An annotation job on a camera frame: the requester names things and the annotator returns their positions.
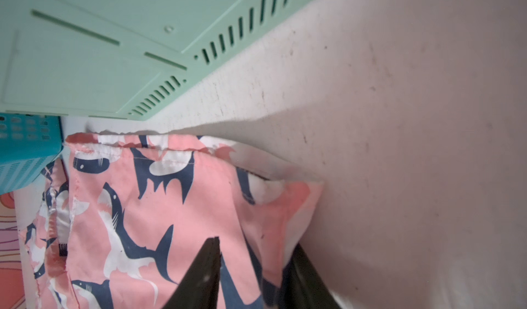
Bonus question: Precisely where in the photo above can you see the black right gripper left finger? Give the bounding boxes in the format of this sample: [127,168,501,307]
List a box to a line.
[163,237,222,309]

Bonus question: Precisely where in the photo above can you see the teal plastic basket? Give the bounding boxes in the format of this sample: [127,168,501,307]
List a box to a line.
[1,113,63,194]

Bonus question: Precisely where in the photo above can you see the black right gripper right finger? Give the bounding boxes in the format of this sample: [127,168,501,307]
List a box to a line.
[284,244,341,309]

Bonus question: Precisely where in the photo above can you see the mint green file organizer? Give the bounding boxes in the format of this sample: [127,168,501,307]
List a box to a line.
[1,0,312,120]

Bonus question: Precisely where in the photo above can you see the pink shark print shorts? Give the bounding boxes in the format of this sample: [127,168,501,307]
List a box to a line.
[21,133,323,308]

